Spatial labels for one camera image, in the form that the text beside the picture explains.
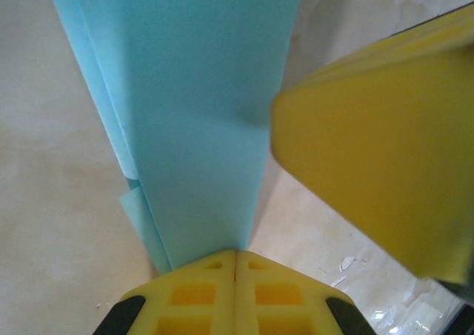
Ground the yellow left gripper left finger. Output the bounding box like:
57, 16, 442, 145
92, 249, 237, 335

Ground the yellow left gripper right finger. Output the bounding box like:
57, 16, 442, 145
233, 250, 377, 335

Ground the light blue paper sheet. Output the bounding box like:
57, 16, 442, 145
44, 0, 303, 273

